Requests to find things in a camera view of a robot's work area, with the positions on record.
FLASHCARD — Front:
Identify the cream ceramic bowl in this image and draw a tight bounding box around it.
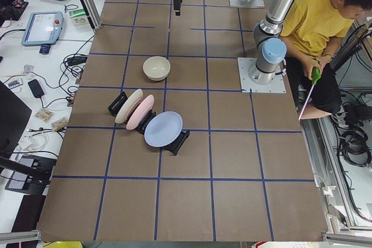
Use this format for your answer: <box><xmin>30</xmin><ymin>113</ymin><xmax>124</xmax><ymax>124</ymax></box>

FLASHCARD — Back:
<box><xmin>142</xmin><ymin>56</ymin><xmax>171</xmax><ymax>81</ymax></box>

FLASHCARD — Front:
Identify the green white box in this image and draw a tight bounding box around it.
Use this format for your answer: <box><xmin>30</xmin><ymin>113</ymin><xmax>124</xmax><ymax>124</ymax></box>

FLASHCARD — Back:
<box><xmin>69</xmin><ymin>9</ymin><xmax>89</xmax><ymax>27</ymax></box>

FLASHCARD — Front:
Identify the black dish rack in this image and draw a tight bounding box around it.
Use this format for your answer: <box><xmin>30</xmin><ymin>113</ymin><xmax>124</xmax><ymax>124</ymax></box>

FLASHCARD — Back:
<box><xmin>108</xmin><ymin>92</ymin><xmax>189</xmax><ymax>156</ymax></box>

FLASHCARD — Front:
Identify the pink plate in rack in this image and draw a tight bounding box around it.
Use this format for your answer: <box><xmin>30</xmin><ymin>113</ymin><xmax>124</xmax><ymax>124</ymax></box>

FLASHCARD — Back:
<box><xmin>126</xmin><ymin>95</ymin><xmax>155</xmax><ymax>130</ymax></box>

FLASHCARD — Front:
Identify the cream plate in rack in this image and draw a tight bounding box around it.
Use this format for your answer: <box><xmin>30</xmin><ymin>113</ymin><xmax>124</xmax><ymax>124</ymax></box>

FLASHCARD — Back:
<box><xmin>115</xmin><ymin>89</ymin><xmax>143</xmax><ymax>124</ymax></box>

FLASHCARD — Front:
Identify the blue plate in rack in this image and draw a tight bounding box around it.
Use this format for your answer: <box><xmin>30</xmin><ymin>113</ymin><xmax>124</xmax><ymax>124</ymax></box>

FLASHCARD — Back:
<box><xmin>144</xmin><ymin>112</ymin><xmax>183</xmax><ymax>148</ymax></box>

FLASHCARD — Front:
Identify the near blue teach pendant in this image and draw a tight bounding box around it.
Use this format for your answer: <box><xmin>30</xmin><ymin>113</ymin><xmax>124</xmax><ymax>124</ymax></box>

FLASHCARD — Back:
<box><xmin>22</xmin><ymin>11</ymin><xmax>64</xmax><ymax>46</ymax></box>

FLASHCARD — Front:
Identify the person in yellow shirt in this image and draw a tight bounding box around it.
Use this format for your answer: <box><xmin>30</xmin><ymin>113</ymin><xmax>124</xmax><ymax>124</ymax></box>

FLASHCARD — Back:
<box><xmin>279</xmin><ymin>0</ymin><xmax>371</xmax><ymax>119</ymax></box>

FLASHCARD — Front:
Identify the black phone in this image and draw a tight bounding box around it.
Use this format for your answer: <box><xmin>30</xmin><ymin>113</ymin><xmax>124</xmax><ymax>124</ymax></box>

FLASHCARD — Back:
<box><xmin>28</xmin><ymin>79</ymin><xmax>45</xmax><ymax>98</ymax></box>

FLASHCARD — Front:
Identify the black monitor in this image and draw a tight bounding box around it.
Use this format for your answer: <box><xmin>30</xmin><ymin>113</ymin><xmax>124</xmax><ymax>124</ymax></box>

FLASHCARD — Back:
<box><xmin>0</xmin><ymin>83</ymin><xmax>32</xmax><ymax>159</ymax></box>

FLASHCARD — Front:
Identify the green handled tool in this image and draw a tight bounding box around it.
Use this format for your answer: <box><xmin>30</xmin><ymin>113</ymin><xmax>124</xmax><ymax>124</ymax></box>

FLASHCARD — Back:
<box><xmin>298</xmin><ymin>67</ymin><xmax>321</xmax><ymax>120</ymax></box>

